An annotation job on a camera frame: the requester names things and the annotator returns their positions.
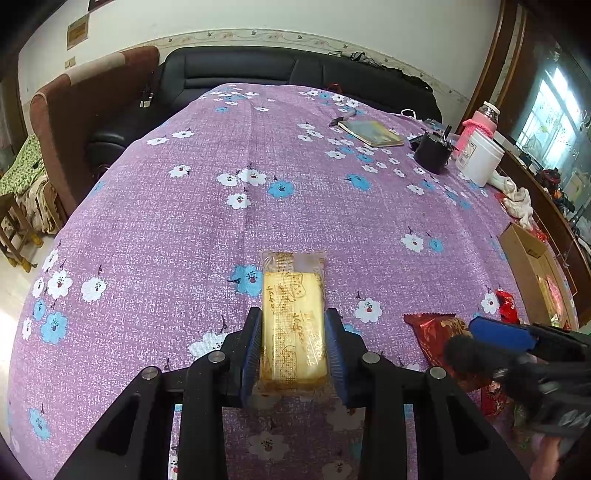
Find wooden stool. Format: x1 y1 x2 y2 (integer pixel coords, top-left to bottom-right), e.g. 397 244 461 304
0 191 47 271

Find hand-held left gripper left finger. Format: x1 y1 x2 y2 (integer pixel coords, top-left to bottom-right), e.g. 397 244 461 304
53 307 264 480

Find brown cardboard box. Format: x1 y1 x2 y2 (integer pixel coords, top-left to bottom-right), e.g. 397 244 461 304
498 222 579 331

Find small yellow cracker packet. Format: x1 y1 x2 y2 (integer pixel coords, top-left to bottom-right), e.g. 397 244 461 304
257 249 329 398

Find green patterned cloth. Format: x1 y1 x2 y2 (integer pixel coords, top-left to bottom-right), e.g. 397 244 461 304
0 133 44 197

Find brown upholstered chair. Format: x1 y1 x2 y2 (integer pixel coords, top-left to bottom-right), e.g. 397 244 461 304
29 45 161 219

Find dark red snack packet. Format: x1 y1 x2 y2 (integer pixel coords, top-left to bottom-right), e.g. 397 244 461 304
479 382 515 417
403 313 492 394

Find black leather sofa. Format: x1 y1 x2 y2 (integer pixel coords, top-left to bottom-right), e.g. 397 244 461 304
87 45 441 154

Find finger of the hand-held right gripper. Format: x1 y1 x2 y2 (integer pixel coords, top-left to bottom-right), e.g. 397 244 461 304
444 335 514 385
468 316 591 360

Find yellow green notebook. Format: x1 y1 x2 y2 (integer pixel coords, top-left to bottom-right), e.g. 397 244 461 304
344 120 406 149

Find purple floral tablecloth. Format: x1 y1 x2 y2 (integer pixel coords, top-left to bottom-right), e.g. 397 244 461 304
7 83 578 480

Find wooden cabinet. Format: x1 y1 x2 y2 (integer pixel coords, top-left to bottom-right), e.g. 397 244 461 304
462 0 591 330

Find small red candy packet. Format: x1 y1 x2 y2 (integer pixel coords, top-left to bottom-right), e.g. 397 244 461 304
495 289 521 325

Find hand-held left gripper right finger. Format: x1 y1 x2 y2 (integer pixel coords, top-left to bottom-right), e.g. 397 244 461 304
323 308 532 480

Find white gloves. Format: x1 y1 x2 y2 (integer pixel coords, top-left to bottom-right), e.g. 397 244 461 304
488 170 535 230

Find pink sleeved bottle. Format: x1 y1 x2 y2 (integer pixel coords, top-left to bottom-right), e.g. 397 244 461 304
462 102 502 140

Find white plastic jar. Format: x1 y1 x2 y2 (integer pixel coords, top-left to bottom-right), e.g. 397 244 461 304
455 134 505 188

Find small wall plaque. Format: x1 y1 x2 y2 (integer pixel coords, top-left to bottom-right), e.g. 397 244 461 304
66 15 90 51

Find large yellow cake packet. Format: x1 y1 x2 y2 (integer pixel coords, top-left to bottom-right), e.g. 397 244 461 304
537 274 565 325

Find black pot with tools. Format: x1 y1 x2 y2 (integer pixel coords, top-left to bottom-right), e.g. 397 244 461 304
412 130 454 175

